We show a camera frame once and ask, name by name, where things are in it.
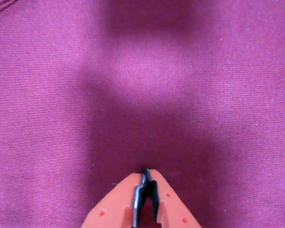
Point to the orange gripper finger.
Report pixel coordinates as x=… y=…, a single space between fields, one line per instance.
x=114 y=204
x=171 y=206

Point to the maroon cloth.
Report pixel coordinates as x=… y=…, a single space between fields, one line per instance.
x=61 y=95

